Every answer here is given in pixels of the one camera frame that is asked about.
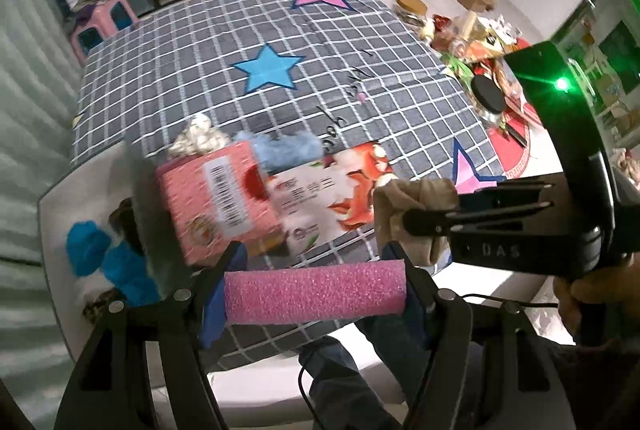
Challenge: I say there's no person's right leg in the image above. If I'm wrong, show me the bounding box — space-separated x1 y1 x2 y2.
357 317 436 411

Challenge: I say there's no black cable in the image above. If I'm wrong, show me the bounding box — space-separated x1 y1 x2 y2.
465 294 558 309

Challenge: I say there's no pink foam roller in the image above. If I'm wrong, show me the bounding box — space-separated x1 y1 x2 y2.
222 260 407 327

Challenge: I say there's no person's right hand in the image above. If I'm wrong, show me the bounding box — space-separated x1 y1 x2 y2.
552 252 640 346

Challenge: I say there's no white storage tray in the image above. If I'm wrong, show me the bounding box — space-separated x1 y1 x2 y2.
37 145 171 331

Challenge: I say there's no light blue fluffy scrunchie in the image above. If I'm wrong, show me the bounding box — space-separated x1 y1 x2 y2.
232 130 323 173

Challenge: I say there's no white polka dot scrunchie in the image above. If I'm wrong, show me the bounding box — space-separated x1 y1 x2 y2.
167 112 233 158

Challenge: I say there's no jar with gold lid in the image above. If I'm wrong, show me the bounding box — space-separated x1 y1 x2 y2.
394 0 430 28

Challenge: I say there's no dark brown fluffy scrunchie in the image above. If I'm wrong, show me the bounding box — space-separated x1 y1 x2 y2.
109 199 138 241

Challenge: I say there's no person's right forearm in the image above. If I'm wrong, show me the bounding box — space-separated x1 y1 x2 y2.
520 335 640 430

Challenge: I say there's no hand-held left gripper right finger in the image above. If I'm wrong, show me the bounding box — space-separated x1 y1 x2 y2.
382 240 566 430

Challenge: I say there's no beige towel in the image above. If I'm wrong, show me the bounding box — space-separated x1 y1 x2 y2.
372 178 461 267

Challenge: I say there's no pile of snack packets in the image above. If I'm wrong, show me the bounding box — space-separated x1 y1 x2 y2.
422 12 546 121

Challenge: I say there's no pink plastic stool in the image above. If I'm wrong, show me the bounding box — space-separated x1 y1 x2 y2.
69 0 141 66

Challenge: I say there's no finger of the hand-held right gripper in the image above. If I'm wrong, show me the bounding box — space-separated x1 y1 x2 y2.
401 201 553 238
457 181 557 207

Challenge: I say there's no red round mat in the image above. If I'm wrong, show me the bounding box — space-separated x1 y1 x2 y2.
482 100 566 181

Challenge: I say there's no person's left leg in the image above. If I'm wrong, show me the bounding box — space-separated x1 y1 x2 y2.
298 336 396 430

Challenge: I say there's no grey checked star blanket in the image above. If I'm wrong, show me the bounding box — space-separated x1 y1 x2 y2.
70 0 506 373

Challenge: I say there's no white red snack packet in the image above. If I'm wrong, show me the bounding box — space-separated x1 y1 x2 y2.
266 141 396 257

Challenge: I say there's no pink patterned box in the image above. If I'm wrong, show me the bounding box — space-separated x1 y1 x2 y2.
155 142 287 267

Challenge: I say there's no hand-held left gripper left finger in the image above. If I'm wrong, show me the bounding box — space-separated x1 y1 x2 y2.
57 241 249 430

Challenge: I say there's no person's leg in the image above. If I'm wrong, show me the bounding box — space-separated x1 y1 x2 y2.
357 317 436 411
298 336 396 430

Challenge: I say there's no leopard print scrunchie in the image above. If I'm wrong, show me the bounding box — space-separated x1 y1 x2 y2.
82 290 121 326

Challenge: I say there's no black round disc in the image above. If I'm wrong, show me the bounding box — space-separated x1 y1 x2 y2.
471 75 505 113

